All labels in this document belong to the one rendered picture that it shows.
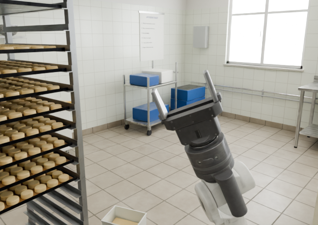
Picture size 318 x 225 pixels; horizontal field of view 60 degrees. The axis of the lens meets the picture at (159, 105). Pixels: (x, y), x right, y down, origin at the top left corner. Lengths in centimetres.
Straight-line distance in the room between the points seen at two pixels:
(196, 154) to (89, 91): 406
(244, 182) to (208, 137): 14
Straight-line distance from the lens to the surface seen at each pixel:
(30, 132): 132
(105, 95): 474
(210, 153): 55
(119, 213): 254
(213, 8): 572
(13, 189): 149
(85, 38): 448
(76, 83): 133
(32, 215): 213
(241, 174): 63
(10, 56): 185
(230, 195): 58
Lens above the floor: 155
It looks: 14 degrees down
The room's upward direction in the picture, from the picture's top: straight up
